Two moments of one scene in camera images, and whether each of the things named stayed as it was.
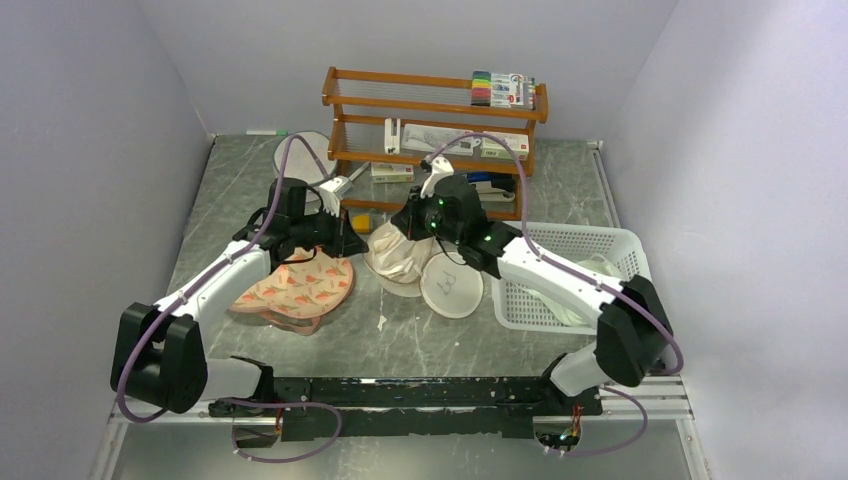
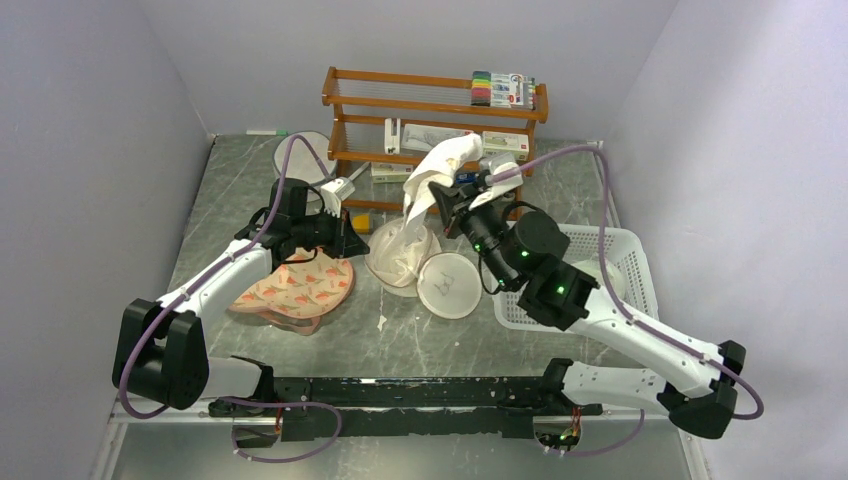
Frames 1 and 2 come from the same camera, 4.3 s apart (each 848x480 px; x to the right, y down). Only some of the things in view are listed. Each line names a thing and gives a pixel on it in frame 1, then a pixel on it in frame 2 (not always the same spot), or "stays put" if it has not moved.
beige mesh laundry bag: [447, 282] stays put
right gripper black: [407, 220] → [462, 213]
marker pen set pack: [503, 90] stays put
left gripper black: [345, 241] stays put
